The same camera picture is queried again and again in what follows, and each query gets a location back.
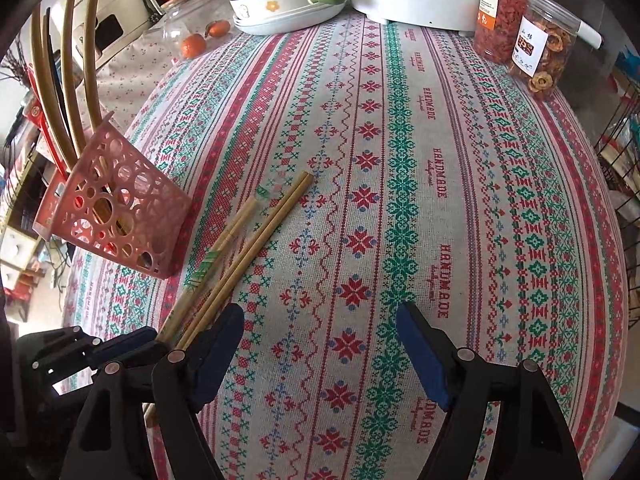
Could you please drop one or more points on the clear glass bowl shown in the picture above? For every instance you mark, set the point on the clear glass bowl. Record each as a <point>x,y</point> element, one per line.
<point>175,15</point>

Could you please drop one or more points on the small mandarin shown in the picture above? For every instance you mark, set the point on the small mandarin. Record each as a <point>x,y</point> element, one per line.
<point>193,46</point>
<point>219,28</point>

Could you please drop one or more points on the bamboo chopsticks pair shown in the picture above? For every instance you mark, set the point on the bamboo chopsticks pair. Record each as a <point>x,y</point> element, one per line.
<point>215,260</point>

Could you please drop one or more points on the jar of dried fruit slices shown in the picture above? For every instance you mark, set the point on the jar of dried fruit slices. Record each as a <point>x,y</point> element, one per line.
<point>545,45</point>

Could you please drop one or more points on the patterned striped tablecloth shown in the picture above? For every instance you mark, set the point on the patterned striped tablecloth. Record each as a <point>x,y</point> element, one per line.
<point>400,210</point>

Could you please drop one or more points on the white plate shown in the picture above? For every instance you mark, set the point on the white plate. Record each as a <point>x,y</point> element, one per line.
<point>300,24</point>

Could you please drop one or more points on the pink plastic basket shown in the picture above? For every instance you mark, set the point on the pink plastic basket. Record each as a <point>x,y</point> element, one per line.
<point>125,200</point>

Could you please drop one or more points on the jar of red dried berries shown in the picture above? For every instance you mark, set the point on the jar of red dried berries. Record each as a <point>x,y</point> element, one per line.
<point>502,15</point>

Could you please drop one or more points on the floral print cloth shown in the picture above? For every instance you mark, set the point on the floral print cloth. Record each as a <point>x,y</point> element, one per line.
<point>130,70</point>

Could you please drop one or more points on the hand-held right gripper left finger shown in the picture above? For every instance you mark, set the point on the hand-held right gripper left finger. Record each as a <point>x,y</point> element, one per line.
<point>220,350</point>

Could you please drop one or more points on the bare bamboo chopstick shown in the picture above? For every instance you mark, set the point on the bare bamboo chopstick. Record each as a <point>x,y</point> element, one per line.
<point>269,216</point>
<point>280,221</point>

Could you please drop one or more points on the black chopstick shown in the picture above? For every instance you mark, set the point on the black chopstick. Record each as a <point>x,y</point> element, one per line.
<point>49,45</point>

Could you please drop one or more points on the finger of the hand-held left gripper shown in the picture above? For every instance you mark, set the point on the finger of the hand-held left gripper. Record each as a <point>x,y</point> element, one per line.
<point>125,342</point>

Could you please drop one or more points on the long bamboo utensil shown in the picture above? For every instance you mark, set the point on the long bamboo utensil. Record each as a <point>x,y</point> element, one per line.
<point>92,35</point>

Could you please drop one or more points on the red plastic spoon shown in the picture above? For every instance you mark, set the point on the red plastic spoon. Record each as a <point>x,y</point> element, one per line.
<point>52,145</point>

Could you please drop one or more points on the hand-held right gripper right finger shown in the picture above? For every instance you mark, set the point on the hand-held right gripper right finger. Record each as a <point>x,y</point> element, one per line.
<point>422,350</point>

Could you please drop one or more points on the white kitchen appliance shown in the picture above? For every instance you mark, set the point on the white kitchen appliance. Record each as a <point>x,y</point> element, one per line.
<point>120,5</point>

